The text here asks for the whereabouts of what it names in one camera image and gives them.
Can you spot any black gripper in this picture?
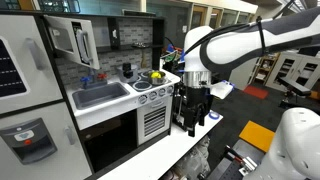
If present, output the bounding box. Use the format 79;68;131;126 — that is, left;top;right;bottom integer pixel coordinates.
181;70;214;138

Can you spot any yellow artificial fruit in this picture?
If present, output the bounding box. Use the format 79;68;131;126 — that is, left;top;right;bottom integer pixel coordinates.
150;71;163;80

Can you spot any white toy microwave door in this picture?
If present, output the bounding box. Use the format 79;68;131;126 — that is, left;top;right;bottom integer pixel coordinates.
43;14;101;71

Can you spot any white toy oven door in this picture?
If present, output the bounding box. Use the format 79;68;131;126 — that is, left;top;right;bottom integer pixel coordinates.
136;96;174;146

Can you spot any white fridge door with dispenser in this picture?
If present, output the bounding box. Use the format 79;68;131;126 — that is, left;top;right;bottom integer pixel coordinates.
0;101;93;180

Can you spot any white fridge door with window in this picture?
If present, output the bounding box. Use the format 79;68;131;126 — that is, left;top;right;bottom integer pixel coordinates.
0;14;64;115

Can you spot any blue tape roll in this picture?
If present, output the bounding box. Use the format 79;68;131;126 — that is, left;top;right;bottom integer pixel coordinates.
208;111;221;121

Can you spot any gray plastic bag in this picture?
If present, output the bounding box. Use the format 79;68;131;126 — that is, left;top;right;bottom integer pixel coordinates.
168;134;212;180

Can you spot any silver steel pot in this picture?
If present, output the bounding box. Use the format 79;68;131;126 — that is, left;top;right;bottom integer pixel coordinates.
146;69;168;86

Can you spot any yellow floor pad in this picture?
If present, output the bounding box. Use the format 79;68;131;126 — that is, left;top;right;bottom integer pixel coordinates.
238;120;276;154

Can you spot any round black stove burner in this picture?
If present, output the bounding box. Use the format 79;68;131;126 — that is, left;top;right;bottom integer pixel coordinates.
132;80;154;93

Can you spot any plain white cabinet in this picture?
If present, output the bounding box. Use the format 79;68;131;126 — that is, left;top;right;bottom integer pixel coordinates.
229;56;262;91

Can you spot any red floor mat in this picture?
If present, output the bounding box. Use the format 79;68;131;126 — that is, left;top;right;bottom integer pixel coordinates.
242;85;270;100

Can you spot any green round gadget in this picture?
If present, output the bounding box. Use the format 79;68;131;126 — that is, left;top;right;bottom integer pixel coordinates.
163;50;178;65

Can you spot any gray pot with black knob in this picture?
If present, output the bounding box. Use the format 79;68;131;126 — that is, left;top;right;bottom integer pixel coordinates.
115;62;140;84

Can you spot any wooden open shelf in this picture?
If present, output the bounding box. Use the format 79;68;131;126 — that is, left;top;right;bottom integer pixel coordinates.
251;53;281;86

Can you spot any white toy kitchen unit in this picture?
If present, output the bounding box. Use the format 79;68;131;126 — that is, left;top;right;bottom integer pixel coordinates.
0;9;183;180

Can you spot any gray toy sink basin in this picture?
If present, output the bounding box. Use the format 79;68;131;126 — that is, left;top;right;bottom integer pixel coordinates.
71;81;131;111

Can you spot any black padded bench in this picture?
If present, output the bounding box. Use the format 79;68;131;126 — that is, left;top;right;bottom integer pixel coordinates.
276;76;313;109

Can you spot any gray toy faucet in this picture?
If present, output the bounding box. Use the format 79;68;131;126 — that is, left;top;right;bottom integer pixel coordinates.
81;66;109;90

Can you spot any gray toy water dispenser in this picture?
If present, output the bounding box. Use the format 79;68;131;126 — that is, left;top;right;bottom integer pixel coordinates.
0;117;58;166

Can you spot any black metal frame box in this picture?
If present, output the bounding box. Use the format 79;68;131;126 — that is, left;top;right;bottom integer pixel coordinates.
171;79;209;132

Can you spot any black base plate with clamp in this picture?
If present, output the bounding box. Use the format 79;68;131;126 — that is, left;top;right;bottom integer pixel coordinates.
198;144;258;180

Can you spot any blue tap handle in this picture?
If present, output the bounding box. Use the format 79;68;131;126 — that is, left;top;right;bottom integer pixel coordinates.
79;76;92;85

